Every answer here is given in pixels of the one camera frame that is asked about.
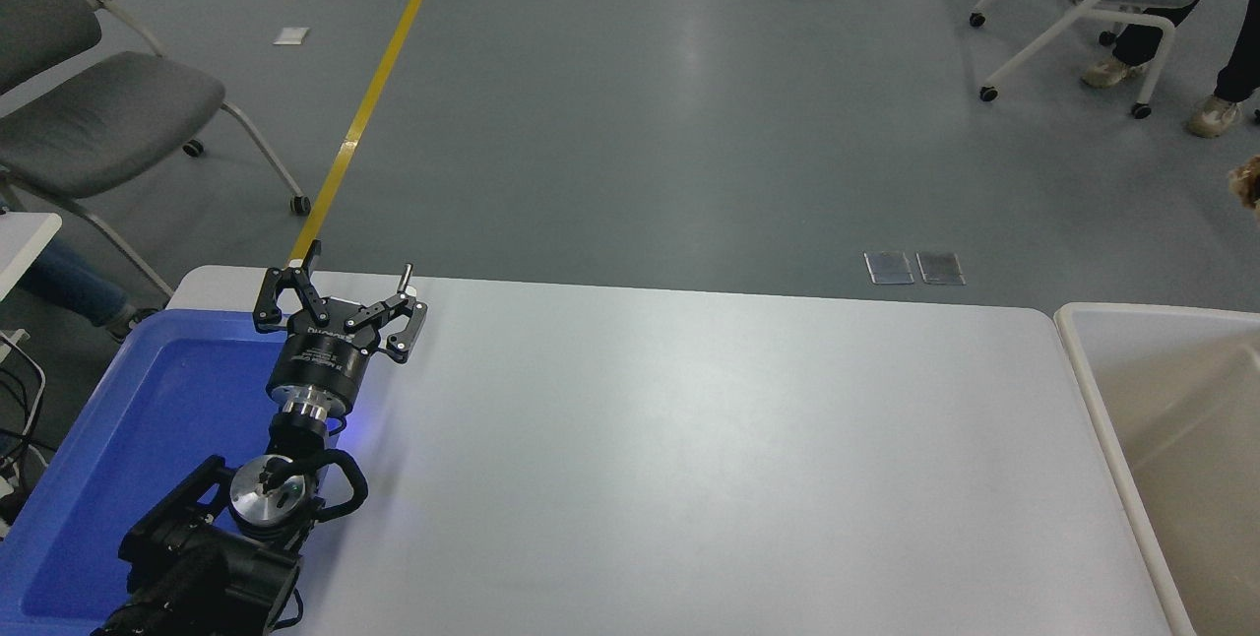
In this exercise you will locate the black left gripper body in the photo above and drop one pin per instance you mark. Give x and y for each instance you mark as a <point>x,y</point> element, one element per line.
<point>320,360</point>

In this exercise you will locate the tan paper ball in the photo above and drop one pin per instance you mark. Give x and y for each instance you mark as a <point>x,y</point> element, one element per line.
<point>1248,185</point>

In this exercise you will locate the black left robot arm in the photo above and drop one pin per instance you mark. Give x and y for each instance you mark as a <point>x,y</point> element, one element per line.
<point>212,567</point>

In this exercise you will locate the blue plastic tray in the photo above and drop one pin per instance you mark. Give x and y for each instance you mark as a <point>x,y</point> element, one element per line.
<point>148,419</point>

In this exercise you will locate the person in blue trousers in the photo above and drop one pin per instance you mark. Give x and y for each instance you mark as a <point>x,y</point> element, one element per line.
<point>69,286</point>

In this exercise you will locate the grey padded chair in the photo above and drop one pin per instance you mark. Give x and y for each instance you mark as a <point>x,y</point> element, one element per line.
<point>98,119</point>

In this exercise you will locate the small white table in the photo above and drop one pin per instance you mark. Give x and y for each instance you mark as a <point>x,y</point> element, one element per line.
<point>22,240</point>

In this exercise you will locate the metal floor plate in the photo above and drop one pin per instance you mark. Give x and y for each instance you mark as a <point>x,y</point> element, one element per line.
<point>888,268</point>
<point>940,268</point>

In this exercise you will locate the large pale bin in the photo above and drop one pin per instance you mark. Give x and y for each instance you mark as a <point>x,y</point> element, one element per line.
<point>1171,459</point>

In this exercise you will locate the person in dark trousers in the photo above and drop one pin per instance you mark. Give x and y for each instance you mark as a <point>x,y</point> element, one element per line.
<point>1242,55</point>

